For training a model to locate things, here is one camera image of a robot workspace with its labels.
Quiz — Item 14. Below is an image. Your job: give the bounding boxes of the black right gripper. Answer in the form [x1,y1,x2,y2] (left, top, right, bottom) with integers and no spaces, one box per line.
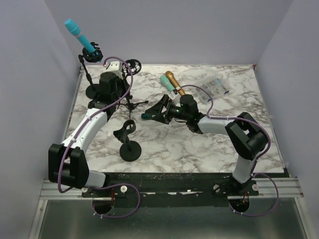
[146,95,189,125]

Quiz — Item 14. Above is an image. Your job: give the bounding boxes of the black tripod microphone stand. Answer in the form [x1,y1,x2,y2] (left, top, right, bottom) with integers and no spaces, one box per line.
[119,59,149,119]

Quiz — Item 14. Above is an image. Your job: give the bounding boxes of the mint green microphone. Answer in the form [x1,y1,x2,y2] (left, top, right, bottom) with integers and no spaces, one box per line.
[159,75,176,94]

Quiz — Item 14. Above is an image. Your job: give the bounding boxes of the gold microphone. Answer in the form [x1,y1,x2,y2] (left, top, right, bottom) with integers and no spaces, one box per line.
[165,71,185,96]

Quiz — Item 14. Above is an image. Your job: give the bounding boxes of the blue microphone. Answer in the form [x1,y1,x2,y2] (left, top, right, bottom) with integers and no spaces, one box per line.
[64,19,103,62]

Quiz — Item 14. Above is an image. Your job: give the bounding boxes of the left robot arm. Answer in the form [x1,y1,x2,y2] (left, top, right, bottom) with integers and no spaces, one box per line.
[48,72,133,197]

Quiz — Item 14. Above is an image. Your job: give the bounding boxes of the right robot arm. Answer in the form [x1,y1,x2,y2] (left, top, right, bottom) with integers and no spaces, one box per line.
[145,95,271,195]

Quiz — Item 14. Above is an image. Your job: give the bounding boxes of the black round base stand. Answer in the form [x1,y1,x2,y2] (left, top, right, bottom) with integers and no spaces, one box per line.
[78,41,103,99]

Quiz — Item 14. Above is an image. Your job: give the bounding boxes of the clear plastic screw box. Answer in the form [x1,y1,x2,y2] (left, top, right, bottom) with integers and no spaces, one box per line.
[195,76,231,104]

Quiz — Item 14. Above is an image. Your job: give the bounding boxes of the green handled screwdriver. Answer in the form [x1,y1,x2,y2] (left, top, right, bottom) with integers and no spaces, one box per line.
[141,113,153,120]

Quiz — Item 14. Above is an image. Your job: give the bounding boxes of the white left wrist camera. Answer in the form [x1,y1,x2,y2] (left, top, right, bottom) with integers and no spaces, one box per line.
[103,61,123,79]

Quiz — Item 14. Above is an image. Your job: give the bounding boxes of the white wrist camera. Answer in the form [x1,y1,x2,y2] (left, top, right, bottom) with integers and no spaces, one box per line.
[170,87,180,97]
[103,61,123,79]

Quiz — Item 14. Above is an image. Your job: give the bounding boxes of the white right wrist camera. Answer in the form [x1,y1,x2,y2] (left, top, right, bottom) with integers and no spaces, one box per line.
[170,87,180,97]

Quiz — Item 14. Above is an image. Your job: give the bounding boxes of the black front table rail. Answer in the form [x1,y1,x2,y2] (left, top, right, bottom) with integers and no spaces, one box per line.
[49,171,260,207]

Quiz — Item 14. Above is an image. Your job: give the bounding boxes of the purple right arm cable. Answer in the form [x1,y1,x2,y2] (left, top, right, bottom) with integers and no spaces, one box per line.
[178,85,280,217]

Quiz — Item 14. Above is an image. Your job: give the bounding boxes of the aluminium table frame rail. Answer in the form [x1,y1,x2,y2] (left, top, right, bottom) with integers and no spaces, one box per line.
[29,65,84,237]

